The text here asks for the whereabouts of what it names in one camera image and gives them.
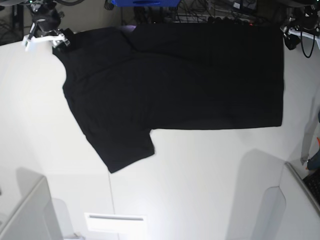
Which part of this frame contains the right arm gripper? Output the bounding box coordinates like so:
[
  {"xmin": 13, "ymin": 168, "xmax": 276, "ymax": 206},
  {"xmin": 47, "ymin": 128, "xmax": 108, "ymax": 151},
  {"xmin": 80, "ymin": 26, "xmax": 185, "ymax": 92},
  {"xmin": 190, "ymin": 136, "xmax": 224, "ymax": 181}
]
[{"xmin": 31, "ymin": 9, "xmax": 71, "ymax": 48}]

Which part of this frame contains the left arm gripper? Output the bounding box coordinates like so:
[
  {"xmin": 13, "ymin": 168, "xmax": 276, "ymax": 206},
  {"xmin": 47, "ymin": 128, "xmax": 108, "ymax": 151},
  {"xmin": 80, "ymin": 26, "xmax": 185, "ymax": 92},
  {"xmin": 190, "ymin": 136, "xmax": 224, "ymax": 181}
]
[{"xmin": 280, "ymin": 7, "xmax": 320, "ymax": 50}]

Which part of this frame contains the black printed T-shirt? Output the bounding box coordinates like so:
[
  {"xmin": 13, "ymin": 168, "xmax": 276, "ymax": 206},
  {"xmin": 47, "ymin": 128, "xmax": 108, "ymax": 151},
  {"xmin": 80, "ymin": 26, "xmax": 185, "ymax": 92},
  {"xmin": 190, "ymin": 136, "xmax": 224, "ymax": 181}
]
[{"xmin": 52, "ymin": 23, "xmax": 285, "ymax": 173}]

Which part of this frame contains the blue plastic bin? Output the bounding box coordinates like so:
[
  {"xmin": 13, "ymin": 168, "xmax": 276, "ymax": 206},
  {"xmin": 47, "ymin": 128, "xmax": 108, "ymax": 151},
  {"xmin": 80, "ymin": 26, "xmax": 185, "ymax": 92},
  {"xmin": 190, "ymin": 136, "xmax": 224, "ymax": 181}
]
[{"xmin": 111, "ymin": 0, "xmax": 181, "ymax": 7}]

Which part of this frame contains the black keyboard right edge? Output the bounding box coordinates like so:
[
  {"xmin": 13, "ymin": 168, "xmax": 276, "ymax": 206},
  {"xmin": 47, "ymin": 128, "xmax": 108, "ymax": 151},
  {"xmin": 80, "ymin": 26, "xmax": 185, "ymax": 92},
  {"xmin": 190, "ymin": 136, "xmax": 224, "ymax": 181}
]
[{"xmin": 303, "ymin": 170, "xmax": 320, "ymax": 203}]

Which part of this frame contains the grey monitor left corner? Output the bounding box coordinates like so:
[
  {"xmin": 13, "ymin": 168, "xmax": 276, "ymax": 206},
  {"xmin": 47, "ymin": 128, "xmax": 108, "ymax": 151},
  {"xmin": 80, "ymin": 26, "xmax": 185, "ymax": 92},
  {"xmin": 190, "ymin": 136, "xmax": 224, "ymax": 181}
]
[{"xmin": 0, "ymin": 176, "xmax": 64, "ymax": 240}]

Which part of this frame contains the white slotted table tray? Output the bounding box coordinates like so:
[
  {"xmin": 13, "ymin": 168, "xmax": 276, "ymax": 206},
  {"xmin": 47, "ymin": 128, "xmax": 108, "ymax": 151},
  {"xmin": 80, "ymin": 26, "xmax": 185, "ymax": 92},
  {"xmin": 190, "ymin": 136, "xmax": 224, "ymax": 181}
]
[{"xmin": 84, "ymin": 212, "xmax": 147, "ymax": 234}]

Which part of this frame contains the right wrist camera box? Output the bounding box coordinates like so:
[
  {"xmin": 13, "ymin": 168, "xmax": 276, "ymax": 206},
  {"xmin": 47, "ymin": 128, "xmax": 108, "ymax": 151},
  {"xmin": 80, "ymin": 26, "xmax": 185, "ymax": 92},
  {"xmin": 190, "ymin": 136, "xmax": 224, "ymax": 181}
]
[{"xmin": 21, "ymin": 35, "xmax": 36, "ymax": 52}]

